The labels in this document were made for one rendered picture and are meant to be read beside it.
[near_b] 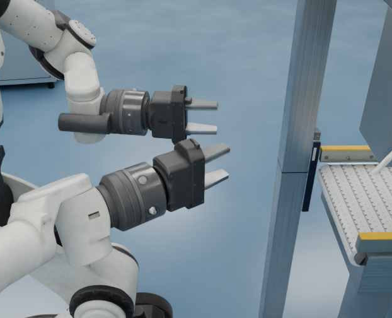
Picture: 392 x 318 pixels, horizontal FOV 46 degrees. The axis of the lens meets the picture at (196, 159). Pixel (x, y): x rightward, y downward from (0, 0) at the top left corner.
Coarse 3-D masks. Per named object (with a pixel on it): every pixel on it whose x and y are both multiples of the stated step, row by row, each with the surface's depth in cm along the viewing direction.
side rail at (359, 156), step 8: (320, 152) 102; (328, 152) 101; (336, 152) 101; (344, 152) 101; (352, 152) 101; (360, 152) 101; (368, 152) 101; (320, 160) 102; (328, 160) 102; (336, 160) 102; (344, 160) 102; (352, 160) 102; (360, 160) 102; (368, 160) 103; (376, 160) 103
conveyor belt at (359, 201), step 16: (320, 176) 102; (336, 176) 99; (352, 176) 99; (368, 176) 99; (384, 176) 99; (336, 192) 95; (352, 192) 95; (368, 192) 95; (384, 192) 95; (336, 208) 92; (352, 208) 91; (368, 208) 91; (384, 208) 91; (336, 224) 91; (352, 224) 87; (368, 224) 87; (384, 224) 87; (352, 240) 84; (352, 256) 83
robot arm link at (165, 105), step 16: (128, 96) 87; (144, 96) 88; (160, 96) 87; (176, 96) 85; (128, 112) 86; (144, 112) 87; (160, 112) 87; (176, 112) 86; (128, 128) 88; (144, 128) 89; (160, 128) 89; (176, 128) 88
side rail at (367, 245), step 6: (360, 240) 79; (366, 240) 79; (372, 240) 79; (378, 240) 79; (384, 240) 79; (390, 240) 79; (360, 246) 79; (366, 246) 80; (372, 246) 80; (378, 246) 80; (384, 246) 80; (390, 246) 80
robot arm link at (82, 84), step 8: (72, 72) 92; (80, 72) 92; (88, 72) 92; (96, 72) 94; (64, 80) 91; (72, 80) 89; (80, 80) 89; (88, 80) 89; (96, 80) 89; (72, 88) 86; (80, 88) 86; (88, 88) 86; (96, 88) 88; (72, 96) 86; (80, 96) 86; (88, 96) 87; (96, 96) 88
